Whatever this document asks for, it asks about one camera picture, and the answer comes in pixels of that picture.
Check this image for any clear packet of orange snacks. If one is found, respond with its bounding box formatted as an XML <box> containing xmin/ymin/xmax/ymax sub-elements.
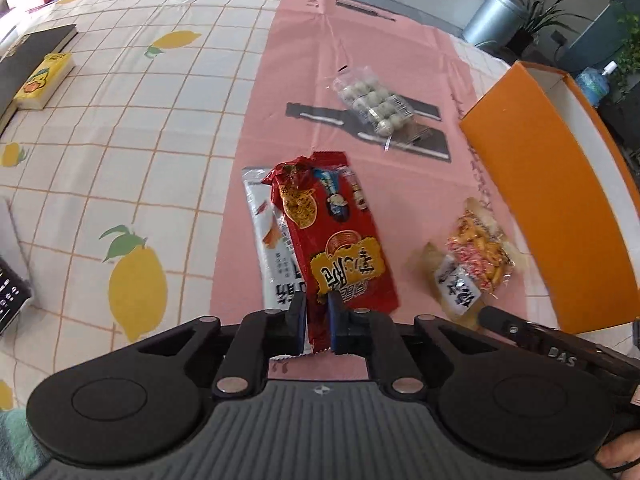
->
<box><xmin>447</xmin><ymin>199</ymin><xmax>516</xmax><ymax>293</ymax></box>

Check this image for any yellow tissue pack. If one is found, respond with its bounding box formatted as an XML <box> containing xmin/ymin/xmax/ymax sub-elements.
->
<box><xmin>13</xmin><ymin>53</ymin><xmax>76</xmax><ymax>111</ymax></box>

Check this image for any black device with buttons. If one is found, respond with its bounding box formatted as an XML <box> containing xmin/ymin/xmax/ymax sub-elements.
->
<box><xmin>0</xmin><ymin>255</ymin><xmax>32</xmax><ymax>333</ymax></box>

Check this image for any blue water bottle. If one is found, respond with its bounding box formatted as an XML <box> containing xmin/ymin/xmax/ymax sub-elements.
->
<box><xmin>575</xmin><ymin>61</ymin><xmax>621</xmax><ymax>107</ymax></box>

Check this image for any white orange snack packet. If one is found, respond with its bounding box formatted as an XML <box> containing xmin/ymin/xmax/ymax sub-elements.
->
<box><xmin>242</xmin><ymin>166</ymin><xmax>307</xmax><ymax>311</ymax></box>

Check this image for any silver trash can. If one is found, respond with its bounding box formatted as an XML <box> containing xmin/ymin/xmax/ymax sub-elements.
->
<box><xmin>462</xmin><ymin>0</ymin><xmax>528</xmax><ymax>46</ymax></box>

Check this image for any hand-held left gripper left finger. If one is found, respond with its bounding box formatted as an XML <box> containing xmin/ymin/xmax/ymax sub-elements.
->
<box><xmin>132</xmin><ymin>291</ymin><xmax>307</xmax><ymax>396</ymax></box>

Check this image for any trailing green vine plant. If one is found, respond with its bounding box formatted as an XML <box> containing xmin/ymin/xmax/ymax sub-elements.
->
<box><xmin>612</xmin><ymin>0</ymin><xmax>640</xmax><ymax>96</ymax></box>

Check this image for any pink plastic sheet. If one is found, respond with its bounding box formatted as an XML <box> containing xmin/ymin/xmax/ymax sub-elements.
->
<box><xmin>210</xmin><ymin>0</ymin><xmax>531</xmax><ymax>361</ymax></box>

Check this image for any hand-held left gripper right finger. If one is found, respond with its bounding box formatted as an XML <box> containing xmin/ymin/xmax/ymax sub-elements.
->
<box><xmin>327</xmin><ymin>292</ymin><xmax>506</xmax><ymax>396</ymax></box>

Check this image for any black flat book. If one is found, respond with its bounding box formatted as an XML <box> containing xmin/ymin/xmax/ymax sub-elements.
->
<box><xmin>0</xmin><ymin>25</ymin><xmax>78</xmax><ymax>131</ymax></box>

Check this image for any clear bag of white balls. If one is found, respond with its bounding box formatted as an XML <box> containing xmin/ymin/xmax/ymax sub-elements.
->
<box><xmin>332</xmin><ymin>66</ymin><xmax>416</xmax><ymax>137</ymax></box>

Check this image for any red snack packet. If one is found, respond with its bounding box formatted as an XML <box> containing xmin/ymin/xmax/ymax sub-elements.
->
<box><xmin>262</xmin><ymin>151</ymin><xmax>401</xmax><ymax>356</ymax></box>

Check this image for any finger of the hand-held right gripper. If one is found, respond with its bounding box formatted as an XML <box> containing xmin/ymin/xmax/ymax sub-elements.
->
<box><xmin>477</xmin><ymin>306</ymin><xmax>533</xmax><ymax>343</ymax></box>

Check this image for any beige snack packet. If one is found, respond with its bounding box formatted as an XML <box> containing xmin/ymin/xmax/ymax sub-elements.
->
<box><xmin>420</xmin><ymin>242</ymin><xmax>488</xmax><ymax>318</ymax></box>

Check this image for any teal striped cloth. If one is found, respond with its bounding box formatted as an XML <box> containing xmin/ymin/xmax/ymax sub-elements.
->
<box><xmin>0</xmin><ymin>407</ymin><xmax>51</xmax><ymax>480</ymax></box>

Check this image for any orange cardboard box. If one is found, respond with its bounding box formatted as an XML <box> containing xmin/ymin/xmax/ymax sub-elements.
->
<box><xmin>459</xmin><ymin>60</ymin><xmax>640</xmax><ymax>336</ymax></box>

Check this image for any person's right hand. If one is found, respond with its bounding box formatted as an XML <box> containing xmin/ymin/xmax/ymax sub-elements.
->
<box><xmin>597</xmin><ymin>429</ymin><xmax>640</xmax><ymax>476</ymax></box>

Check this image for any potted long-leaf plant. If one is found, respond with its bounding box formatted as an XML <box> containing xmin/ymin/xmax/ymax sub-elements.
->
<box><xmin>510</xmin><ymin>0</ymin><xmax>591</xmax><ymax>56</ymax></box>

